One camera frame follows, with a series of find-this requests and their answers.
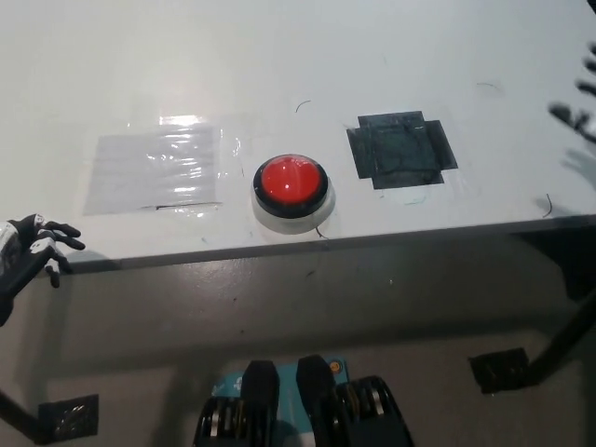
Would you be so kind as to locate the black table leg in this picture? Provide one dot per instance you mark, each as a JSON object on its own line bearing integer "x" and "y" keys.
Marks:
{"x": 565, "y": 335}
{"x": 23, "y": 416}

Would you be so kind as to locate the black tape patch on table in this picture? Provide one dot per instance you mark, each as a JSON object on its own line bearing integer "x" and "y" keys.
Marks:
{"x": 401, "y": 149}

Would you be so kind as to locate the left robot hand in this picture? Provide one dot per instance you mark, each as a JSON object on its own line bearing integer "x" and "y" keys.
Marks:
{"x": 32, "y": 244}

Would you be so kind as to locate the red dome push button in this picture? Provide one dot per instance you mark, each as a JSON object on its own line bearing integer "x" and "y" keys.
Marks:
{"x": 292, "y": 192}

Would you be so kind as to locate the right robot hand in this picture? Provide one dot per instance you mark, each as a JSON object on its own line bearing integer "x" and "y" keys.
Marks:
{"x": 583, "y": 116}

